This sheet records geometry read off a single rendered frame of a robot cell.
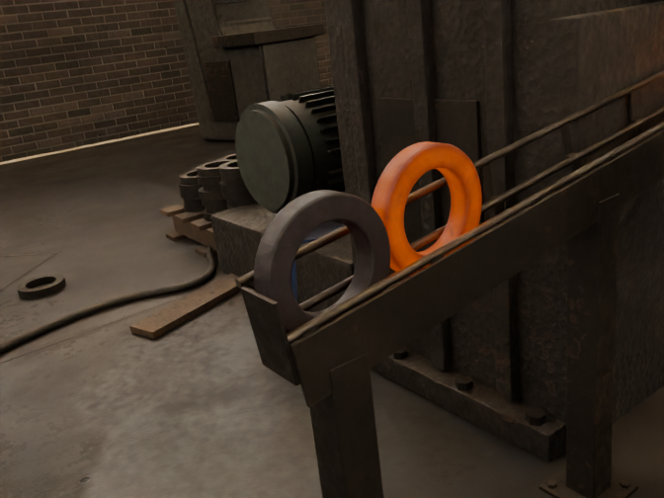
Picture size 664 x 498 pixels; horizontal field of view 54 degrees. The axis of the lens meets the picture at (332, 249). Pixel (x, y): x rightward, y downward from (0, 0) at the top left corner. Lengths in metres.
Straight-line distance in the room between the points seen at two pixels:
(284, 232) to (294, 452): 0.91
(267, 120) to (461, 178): 1.32
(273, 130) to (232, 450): 1.02
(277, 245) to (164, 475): 0.96
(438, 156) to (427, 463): 0.80
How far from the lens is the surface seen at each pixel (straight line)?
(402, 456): 1.51
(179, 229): 3.27
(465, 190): 0.92
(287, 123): 2.13
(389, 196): 0.82
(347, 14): 1.59
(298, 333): 0.74
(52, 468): 1.75
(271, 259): 0.72
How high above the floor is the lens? 0.92
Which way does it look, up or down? 19 degrees down
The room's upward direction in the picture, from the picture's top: 7 degrees counter-clockwise
